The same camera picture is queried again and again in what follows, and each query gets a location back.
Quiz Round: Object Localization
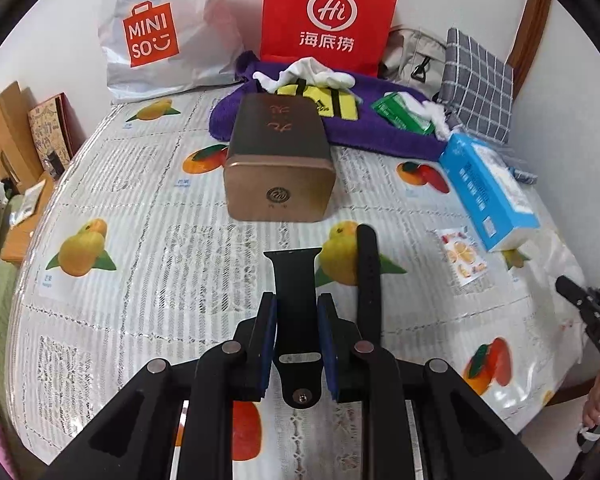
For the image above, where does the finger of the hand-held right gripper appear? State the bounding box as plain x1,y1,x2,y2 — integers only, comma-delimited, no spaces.
555,276,600,322

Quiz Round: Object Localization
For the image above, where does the small clear packet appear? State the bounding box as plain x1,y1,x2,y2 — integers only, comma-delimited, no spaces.
12,180,48,226

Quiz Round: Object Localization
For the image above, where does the purple towel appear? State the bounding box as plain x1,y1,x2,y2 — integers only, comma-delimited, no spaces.
209,51,453,163

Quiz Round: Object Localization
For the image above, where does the beige backpack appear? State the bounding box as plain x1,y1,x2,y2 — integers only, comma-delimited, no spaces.
378,26,448,101

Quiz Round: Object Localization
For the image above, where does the red paper bag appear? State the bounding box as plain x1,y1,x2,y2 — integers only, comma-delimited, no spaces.
260,0,403,78

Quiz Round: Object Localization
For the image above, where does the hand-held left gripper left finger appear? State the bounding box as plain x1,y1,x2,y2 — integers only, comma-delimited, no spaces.
40,291,281,480

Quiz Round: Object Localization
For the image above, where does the short black watch strap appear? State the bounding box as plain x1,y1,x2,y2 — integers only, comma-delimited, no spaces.
262,247,326,409

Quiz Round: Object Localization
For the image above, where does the blue tissue box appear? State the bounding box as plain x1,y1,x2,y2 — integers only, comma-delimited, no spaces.
438,132,541,253

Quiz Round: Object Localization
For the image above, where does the grey checked cushion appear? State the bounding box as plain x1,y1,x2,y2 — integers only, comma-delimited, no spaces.
432,27,515,147

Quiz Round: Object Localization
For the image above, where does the white plastic shopping bag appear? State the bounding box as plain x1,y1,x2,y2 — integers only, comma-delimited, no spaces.
97,0,246,106

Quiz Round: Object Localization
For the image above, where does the white cloth glove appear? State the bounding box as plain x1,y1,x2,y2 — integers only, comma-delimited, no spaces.
252,58,356,96

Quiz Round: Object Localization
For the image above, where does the fruit sticker sheet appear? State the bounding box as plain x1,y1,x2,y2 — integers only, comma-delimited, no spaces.
434,227,488,288

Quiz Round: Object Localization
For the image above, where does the bronze tin box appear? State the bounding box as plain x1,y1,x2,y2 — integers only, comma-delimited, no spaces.
223,92,336,223

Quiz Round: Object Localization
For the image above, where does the brown patterned book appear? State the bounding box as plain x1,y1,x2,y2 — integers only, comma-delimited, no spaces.
27,92,76,181

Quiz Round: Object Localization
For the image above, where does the dark green tissue packet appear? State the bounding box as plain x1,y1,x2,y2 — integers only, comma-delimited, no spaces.
371,91,437,136

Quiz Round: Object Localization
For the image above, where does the crumpled white tissue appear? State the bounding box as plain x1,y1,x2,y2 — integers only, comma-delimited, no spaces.
420,100,453,141

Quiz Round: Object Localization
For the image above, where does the wooden door frame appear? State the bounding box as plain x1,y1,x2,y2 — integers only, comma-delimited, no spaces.
509,0,553,98

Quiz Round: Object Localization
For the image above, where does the long black watch strap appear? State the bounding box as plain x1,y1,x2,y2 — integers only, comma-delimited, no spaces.
355,225,386,356

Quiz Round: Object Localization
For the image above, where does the fruit print tablecloth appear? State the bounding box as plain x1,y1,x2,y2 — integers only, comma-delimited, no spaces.
0,87,588,480

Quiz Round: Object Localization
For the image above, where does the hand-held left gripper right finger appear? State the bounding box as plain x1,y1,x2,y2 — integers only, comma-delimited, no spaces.
316,292,553,480

